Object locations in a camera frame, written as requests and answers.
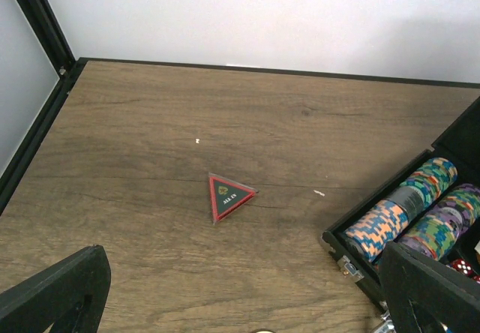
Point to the left black frame post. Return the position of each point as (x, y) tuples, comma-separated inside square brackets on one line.
[(46, 27)]

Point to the red dice strip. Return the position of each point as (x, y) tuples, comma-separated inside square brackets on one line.
[(465, 268)]

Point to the red triangular all-in marker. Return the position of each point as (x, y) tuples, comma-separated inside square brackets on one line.
[(226, 195)]

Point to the upper chip row in case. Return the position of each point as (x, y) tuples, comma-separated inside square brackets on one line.
[(392, 215)]

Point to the white dealer button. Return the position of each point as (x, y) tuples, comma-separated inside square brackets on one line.
[(262, 330)]

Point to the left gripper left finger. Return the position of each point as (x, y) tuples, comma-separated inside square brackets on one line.
[(69, 296)]

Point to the chip row in case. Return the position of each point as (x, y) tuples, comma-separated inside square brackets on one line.
[(392, 215), (436, 233)]

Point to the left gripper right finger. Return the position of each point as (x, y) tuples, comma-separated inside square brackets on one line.
[(424, 295)]

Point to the black poker set case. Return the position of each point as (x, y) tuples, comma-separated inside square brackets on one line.
[(459, 143)]

